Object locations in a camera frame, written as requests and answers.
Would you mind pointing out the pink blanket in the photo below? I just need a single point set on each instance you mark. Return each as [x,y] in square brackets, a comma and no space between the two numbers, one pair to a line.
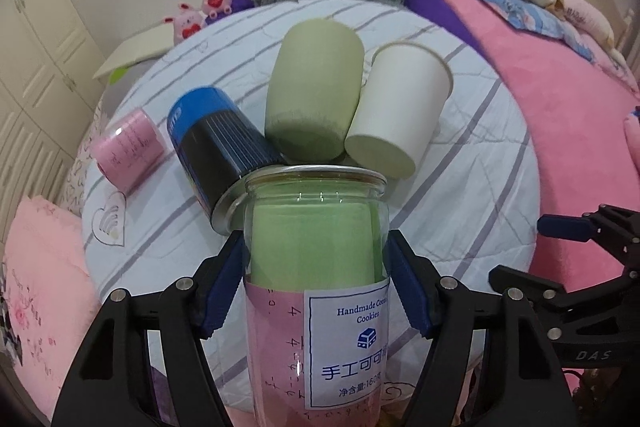
[550,117]

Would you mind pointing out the blue printed pillow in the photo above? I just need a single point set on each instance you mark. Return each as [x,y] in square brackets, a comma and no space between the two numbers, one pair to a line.
[520,14]

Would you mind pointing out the green cup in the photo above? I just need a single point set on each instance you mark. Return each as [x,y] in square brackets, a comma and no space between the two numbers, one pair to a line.
[310,77]

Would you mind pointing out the cream wardrobe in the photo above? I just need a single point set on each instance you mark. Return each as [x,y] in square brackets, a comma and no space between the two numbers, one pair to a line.
[35,72]

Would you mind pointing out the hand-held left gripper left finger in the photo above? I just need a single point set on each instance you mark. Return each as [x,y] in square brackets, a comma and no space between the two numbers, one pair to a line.
[220,292]

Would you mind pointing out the blue and black can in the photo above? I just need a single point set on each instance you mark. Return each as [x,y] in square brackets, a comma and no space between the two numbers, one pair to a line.
[220,142]

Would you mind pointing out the pink embroidered pillow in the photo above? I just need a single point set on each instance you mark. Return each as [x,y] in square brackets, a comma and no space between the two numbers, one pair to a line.
[45,267]

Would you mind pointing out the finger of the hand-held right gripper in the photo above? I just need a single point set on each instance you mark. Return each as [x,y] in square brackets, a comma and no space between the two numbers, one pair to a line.
[530,283]
[562,228]

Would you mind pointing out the cream flat board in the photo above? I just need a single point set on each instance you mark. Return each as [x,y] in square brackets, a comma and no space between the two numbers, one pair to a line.
[135,49]

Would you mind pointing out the clear cookie jar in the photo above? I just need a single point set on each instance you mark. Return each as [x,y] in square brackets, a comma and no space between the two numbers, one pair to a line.
[320,232]

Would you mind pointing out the pink cup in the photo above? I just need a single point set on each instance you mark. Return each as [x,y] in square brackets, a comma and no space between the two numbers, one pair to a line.
[125,152]

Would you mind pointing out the purple cloth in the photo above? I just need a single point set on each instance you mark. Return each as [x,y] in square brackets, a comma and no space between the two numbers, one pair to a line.
[440,12]

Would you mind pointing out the white paper cup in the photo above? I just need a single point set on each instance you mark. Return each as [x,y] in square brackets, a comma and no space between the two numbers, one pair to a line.
[395,107]

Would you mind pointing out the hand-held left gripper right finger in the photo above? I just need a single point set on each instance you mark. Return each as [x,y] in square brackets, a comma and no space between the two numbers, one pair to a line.
[409,289]

